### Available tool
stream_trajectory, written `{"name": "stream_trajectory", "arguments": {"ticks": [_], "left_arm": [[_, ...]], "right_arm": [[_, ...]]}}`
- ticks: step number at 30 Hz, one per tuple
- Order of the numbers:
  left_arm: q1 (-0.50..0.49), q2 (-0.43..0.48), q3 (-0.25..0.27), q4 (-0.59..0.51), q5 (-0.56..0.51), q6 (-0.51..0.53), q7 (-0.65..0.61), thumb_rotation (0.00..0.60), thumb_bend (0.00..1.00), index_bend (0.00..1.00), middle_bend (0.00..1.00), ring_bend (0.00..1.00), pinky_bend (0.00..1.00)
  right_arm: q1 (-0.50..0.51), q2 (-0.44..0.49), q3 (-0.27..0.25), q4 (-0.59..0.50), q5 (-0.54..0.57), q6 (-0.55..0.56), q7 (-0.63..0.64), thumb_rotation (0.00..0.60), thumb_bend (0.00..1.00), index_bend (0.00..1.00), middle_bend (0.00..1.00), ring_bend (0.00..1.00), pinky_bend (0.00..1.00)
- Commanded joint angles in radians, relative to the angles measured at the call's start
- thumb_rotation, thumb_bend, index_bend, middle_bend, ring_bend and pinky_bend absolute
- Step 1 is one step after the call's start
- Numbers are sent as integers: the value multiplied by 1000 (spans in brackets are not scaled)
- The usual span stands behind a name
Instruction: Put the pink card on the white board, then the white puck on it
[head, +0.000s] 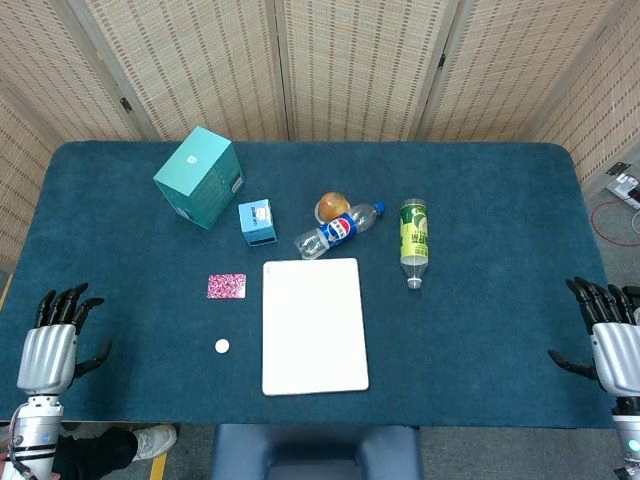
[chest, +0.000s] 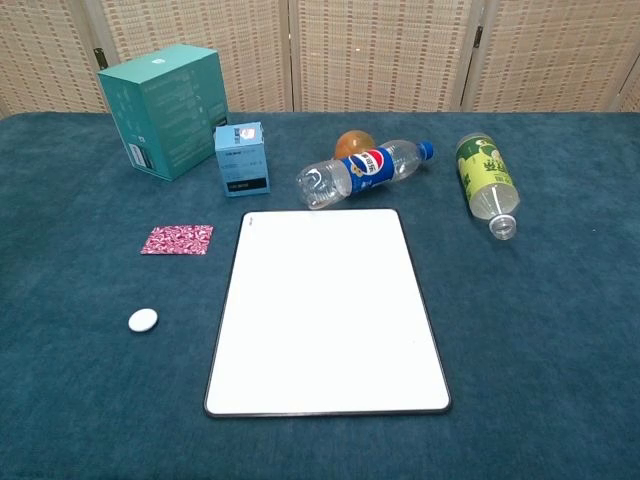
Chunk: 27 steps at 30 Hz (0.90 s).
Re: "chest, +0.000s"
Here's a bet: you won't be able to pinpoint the white round magnet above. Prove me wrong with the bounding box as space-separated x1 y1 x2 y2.
127 308 159 334

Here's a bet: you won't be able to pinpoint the white board black frame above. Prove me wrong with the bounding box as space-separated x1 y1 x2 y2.
203 208 453 419

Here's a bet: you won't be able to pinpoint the clear Pepsi plastic bottle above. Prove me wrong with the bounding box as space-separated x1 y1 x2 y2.
295 140 435 210

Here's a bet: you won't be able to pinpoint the orange round fruit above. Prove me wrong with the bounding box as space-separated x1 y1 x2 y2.
333 129 376 161

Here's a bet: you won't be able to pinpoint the small light blue box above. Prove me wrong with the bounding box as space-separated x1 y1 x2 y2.
213 121 272 199

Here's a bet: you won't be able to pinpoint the green label plastic bottle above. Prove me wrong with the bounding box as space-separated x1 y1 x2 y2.
454 131 521 242

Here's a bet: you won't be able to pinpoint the woven bamboo screen panel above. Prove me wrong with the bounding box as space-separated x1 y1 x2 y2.
82 0 296 114
459 0 639 114
287 0 489 114
619 64 640 114
0 0 109 119

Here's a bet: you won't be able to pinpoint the large teal cardboard box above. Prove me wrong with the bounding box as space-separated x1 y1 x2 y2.
96 43 230 182

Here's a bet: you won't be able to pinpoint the dark teal table cloth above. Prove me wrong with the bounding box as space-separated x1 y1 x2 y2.
0 110 640 480

